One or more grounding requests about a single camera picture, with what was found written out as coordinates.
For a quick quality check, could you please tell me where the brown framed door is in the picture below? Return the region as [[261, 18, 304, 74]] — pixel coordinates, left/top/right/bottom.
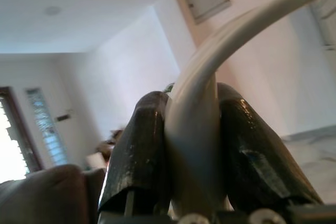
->
[[0, 86, 43, 180]]

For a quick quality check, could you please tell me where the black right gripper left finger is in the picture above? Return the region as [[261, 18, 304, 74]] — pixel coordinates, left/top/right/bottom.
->
[[98, 91, 172, 214]]

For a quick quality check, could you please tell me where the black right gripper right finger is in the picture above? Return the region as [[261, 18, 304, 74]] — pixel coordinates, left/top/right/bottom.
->
[[217, 82, 324, 209]]

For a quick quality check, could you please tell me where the louvred glass window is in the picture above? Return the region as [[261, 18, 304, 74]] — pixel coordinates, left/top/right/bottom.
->
[[25, 87, 68, 166]]

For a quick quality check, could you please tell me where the cream plastic dustpan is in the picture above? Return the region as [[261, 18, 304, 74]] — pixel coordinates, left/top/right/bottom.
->
[[163, 0, 322, 221]]

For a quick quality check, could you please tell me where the brown sofa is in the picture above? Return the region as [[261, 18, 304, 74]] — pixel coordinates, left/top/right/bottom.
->
[[0, 164, 108, 224]]

